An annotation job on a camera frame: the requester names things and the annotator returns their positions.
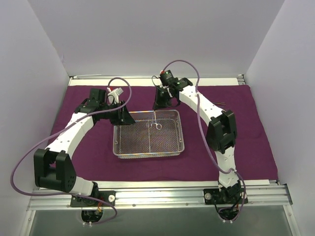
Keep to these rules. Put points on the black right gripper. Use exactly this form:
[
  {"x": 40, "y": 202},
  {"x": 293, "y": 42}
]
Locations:
[{"x": 163, "y": 96}]

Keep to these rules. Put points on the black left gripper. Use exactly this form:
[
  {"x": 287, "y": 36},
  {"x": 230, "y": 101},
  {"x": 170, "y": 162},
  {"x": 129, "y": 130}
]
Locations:
[{"x": 122, "y": 114}]

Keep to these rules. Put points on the steel surgical scissors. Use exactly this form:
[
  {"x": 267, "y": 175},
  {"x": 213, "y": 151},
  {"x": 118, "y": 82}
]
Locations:
[{"x": 154, "y": 121}]

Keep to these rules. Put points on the wire mesh instrument tray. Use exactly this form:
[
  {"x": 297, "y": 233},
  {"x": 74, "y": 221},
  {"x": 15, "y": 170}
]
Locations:
[{"x": 139, "y": 140}]

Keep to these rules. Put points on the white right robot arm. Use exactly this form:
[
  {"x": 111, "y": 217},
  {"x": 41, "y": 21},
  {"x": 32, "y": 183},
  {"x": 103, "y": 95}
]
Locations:
[{"x": 221, "y": 125}]

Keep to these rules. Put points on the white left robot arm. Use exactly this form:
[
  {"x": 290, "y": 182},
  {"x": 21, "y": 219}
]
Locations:
[{"x": 53, "y": 168}]

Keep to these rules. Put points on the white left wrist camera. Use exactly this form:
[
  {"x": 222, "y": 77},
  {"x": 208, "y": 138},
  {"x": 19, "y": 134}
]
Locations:
[{"x": 113, "y": 95}]

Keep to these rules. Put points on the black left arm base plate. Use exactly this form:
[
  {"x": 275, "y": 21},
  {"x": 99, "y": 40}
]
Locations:
[{"x": 108, "y": 196}]

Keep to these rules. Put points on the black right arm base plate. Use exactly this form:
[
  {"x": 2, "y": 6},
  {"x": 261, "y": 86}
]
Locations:
[{"x": 223, "y": 196}]

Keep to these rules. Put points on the aluminium front frame rail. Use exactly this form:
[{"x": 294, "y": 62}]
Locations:
[{"x": 167, "y": 198}]

